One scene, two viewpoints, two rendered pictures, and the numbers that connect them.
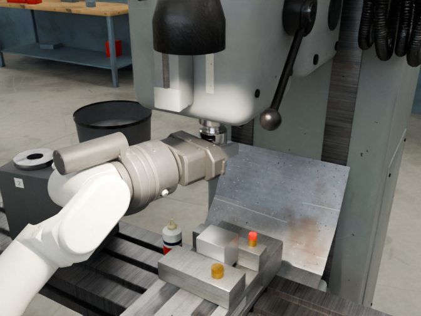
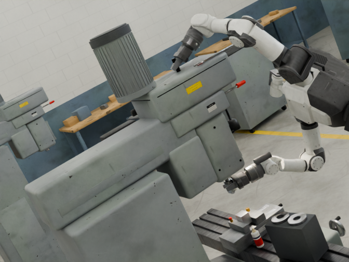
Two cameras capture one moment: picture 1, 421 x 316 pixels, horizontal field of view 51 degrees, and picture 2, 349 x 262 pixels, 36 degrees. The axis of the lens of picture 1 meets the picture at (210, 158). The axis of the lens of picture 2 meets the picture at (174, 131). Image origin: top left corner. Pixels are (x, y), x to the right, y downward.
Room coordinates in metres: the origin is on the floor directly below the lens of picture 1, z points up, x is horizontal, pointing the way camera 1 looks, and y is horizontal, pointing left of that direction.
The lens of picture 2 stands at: (2.91, 1.43, 2.31)
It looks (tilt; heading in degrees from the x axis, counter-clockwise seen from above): 15 degrees down; 216
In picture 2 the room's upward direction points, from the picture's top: 25 degrees counter-clockwise
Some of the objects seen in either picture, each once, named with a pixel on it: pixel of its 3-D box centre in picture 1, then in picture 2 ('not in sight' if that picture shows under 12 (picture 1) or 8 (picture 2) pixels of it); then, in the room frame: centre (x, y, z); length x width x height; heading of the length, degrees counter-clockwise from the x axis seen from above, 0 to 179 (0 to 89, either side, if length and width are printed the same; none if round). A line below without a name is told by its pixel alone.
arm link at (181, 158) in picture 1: (170, 165); (245, 178); (0.62, 0.06, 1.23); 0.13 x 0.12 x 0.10; 43
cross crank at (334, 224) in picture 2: not in sight; (333, 231); (0.25, 0.24, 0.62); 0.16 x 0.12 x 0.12; 151
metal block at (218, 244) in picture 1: (217, 249); (243, 218); (0.68, -0.01, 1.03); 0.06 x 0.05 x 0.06; 58
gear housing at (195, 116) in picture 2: not in sight; (189, 113); (0.72, -0.03, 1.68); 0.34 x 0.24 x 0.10; 151
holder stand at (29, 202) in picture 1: (60, 199); (295, 235); (0.88, 0.34, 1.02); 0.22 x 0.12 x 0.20; 71
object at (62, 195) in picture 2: not in sight; (115, 162); (1.12, -0.25, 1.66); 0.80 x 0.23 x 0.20; 151
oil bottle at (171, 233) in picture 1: (172, 240); (256, 236); (0.78, 0.08, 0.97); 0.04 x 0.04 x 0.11
